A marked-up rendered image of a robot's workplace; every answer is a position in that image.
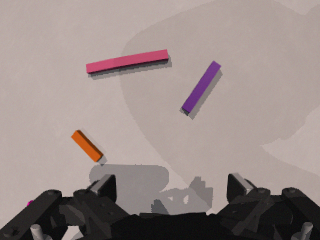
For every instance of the pink rod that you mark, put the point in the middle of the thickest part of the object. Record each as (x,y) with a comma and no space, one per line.
(127,61)

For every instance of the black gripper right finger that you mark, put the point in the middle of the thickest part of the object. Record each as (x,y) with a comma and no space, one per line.
(244,212)

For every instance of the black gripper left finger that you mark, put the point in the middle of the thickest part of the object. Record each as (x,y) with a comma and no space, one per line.
(51,212)

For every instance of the purple rod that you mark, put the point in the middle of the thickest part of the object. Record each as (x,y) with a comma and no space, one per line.
(201,87)

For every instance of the orange rod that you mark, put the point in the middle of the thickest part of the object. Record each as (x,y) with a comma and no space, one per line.
(92,151)

